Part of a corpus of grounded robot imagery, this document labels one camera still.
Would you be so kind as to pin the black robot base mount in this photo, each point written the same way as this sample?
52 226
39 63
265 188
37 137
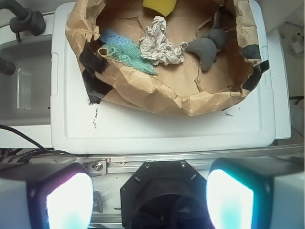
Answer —
165 196

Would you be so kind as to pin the aluminium frame rail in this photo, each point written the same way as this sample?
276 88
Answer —
98 165

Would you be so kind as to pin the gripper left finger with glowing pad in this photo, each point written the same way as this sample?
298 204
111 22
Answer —
45 196

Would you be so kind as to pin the brown paper bag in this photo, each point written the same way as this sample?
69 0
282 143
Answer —
182 89

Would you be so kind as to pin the light blue cloth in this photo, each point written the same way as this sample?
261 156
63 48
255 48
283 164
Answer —
109 36

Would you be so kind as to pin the grey sink faucet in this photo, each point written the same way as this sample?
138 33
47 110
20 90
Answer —
25 19

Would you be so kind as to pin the yellow sponge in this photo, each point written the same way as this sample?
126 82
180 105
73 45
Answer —
164 7

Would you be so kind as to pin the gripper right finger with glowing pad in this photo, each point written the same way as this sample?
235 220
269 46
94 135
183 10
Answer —
264 192

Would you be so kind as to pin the white plastic bin lid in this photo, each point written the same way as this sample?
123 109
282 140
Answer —
106 128

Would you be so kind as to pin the teal knitted cloth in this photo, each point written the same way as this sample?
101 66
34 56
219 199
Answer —
128 54

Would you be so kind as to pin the crumpled white paper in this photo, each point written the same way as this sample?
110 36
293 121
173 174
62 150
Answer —
157 48

